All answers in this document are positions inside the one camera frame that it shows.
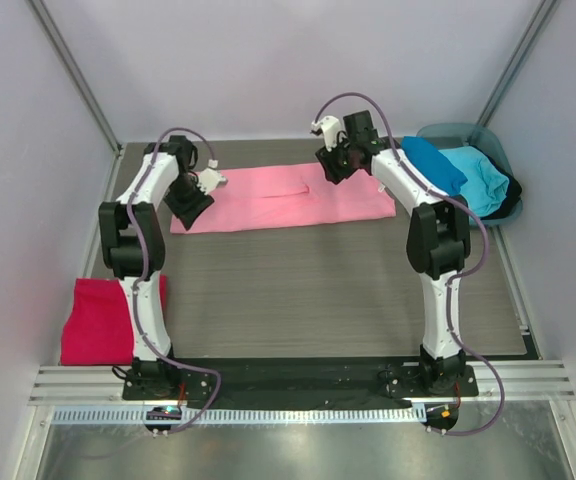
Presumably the magenta folded t shirt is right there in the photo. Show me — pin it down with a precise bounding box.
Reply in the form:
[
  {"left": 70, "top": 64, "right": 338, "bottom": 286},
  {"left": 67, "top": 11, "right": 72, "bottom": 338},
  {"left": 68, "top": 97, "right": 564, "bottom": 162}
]
[{"left": 59, "top": 273, "right": 172, "bottom": 367}]

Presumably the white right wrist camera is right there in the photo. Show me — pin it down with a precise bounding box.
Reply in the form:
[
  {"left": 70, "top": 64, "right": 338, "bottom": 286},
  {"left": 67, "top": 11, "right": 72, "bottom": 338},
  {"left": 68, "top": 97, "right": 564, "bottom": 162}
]
[{"left": 310, "top": 116, "right": 342, "bottom": 151}]

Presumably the left aluminium corner post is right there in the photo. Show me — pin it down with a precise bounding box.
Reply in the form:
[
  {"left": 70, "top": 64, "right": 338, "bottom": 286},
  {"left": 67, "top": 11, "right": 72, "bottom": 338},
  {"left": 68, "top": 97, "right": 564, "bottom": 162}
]
[{"left": 25, "top": 0, "right": 125, "bottom": 159}]

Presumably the slotted white cable duct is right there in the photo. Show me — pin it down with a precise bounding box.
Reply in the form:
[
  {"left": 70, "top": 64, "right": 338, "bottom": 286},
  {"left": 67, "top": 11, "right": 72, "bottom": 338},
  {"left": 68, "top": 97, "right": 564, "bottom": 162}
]
[{"left": 52, "top": 404, "right": 426, "bottom": 427}]

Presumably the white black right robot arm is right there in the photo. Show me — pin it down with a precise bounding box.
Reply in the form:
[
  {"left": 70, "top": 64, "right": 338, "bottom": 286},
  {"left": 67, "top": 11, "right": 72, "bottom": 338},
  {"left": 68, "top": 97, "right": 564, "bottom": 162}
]
[{"left": 311, "top": 110, "right": 471, "bottom": 394}]

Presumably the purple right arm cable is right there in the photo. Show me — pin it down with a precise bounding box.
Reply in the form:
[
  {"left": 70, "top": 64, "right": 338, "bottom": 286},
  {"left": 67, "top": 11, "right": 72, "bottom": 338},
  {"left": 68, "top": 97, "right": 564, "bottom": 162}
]
[{"left": 312, "top": 91, "right": 507, "bottom": 438}]

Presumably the aluminium corner post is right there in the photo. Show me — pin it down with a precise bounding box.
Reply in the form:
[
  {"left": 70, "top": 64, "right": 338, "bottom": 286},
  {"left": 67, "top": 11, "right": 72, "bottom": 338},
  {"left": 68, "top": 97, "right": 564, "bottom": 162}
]
[
  {"left": 25, "top": 0, "right": 125, "bottom": 159},
  {"left": 477, "top": 0, "right": 561, "bottom": 127}
]

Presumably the light pink t shirt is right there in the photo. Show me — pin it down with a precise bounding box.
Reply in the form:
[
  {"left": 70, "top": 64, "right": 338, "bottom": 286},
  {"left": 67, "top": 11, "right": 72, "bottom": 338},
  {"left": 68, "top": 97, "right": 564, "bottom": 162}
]
[{"left": 170, "top": 163, "right": 396, "bottom": 234}]

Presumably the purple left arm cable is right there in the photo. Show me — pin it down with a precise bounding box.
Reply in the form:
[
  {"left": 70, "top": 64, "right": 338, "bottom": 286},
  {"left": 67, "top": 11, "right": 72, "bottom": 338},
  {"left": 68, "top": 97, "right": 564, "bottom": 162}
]
[{"left": 126, "top": 127, "right": 223, "bottom": 434}]

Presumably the aluminium frame rail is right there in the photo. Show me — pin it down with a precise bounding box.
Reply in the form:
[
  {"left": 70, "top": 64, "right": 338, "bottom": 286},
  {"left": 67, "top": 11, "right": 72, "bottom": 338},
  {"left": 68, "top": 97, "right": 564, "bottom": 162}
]
[{"left": 28, "top": 360, "right": 576, "bottom": 406}]

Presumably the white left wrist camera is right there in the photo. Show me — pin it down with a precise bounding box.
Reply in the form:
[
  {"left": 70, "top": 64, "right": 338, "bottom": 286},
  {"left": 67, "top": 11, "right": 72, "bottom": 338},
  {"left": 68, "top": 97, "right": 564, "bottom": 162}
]
[{"left": 196, "top": 159, "right": 228, "bottom": 195}]

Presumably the black t shirt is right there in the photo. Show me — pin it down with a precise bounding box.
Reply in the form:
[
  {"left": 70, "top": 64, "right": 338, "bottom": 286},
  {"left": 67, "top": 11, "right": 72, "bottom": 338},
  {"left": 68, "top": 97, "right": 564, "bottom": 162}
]
[{"left": 482, "top": 157, "right": 522, "bottom": 225}]

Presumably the teal plastic basket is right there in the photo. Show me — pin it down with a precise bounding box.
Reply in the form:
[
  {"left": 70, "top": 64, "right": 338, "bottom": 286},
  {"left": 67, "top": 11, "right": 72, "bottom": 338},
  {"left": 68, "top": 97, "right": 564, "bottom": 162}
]
[{"left": 417, "top": 122, "right": 523, "bottom": 227}]

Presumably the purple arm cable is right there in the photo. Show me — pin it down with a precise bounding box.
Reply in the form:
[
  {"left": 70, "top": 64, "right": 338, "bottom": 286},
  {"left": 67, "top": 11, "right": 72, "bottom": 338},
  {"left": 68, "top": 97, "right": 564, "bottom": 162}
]
[
  {"left": 126, "top": 127, "right": 223, "bottom": 434},
  {"left": 312, "top": 91, "right": 507, "bottom": 438}
]

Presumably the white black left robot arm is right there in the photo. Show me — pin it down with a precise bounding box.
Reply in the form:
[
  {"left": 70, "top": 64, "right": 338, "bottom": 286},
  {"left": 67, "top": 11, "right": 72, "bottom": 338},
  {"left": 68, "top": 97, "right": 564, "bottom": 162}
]
[{"left": 98, "top": 129, "right": 221, "bottom": 389}]

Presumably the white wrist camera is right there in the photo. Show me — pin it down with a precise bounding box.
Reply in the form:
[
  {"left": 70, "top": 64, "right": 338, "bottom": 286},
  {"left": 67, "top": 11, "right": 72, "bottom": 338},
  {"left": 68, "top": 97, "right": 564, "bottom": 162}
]
[
  {"left": 196, "top": 159, "right": 228, "bottom": 195},
  {"left": 310, "top": 116, "right": 342, "bottom": 151}
]

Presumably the blue t shirt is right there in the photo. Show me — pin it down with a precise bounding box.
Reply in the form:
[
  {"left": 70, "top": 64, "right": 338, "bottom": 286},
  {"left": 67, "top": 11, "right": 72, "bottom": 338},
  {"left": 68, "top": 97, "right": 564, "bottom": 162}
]
[{"left": 401, "top": 136, "right": 467, "bottom": 196}]

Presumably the cyan t shirt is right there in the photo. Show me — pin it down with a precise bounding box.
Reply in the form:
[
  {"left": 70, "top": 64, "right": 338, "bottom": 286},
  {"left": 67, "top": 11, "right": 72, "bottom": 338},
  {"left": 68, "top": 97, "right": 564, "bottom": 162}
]
[{"left": 441, "top": 146, "right": 509, "bottom": 218}]

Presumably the right aluminium corner post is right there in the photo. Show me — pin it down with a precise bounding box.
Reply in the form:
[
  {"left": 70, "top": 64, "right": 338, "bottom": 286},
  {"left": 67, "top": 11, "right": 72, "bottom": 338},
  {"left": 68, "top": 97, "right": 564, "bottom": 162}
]
[{"left": 477, "top": 0, "right": 561, "bottom": 127}]

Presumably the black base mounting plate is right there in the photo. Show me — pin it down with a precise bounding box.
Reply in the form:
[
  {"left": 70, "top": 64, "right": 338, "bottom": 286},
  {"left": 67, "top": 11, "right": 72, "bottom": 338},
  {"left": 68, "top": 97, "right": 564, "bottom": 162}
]
[{"left": 112, "top": 357, "right": 479, "bottom": 402}]

